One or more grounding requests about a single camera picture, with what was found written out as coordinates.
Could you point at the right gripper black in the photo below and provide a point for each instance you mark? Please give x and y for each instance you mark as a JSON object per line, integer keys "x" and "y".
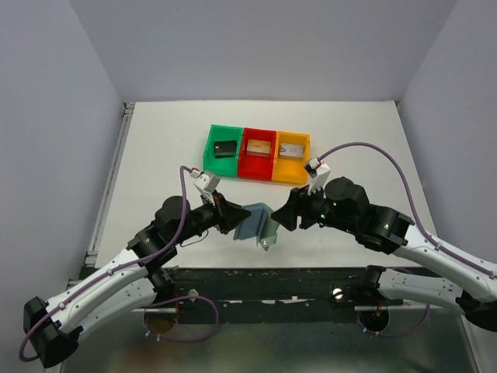
{"x": 286, "y": 215}

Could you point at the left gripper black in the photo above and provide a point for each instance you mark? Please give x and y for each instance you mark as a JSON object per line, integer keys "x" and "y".
{"x": 231, "y": 214}

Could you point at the sage green card holder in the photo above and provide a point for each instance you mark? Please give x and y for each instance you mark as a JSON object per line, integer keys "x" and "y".
{"x": 267, "y": 234}

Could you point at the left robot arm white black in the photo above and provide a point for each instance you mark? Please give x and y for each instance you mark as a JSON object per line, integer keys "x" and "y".
{"x": 132, "y": 279}

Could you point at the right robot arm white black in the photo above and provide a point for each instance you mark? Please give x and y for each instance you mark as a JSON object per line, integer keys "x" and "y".
{"x": 460, "y": 283}

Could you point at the silver card stack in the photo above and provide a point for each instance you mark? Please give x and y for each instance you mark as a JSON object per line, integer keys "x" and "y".
{"x": 291, "y": 151}

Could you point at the black card stack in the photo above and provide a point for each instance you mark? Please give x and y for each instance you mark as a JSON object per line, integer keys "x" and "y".
{"x": 225, "y": 149}

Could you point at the tan card stack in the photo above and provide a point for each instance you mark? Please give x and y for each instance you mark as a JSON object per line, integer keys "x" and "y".
{"x": 258, "y": 147}

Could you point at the yellow plastic bin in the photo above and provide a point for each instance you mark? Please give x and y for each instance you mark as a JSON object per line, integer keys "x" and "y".
{"x": 289, "y": 170}

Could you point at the green plastic bin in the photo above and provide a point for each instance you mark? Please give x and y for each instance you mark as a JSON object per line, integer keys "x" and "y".
{"x": 224, "y": 166}

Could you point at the red plastic bin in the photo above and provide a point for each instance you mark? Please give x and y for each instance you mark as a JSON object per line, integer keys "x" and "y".
{"x": 256, "y": 167}

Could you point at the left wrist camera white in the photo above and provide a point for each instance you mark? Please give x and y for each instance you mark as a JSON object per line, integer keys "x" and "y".
{"x": 206, "y": 183}

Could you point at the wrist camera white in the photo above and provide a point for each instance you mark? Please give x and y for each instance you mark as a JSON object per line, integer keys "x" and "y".
{"x": 206, "y": 183}
{"x": 319, "y": 171}

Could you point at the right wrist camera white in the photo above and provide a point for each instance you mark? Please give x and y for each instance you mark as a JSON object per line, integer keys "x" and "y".
{"x": 319, "y": 171}

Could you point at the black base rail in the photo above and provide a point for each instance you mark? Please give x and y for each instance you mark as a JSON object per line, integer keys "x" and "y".
{"x": 265, "y": 295}

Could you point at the aluminium frame rail left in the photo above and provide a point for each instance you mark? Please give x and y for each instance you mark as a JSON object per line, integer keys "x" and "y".
{"x": 97, "y": 233}

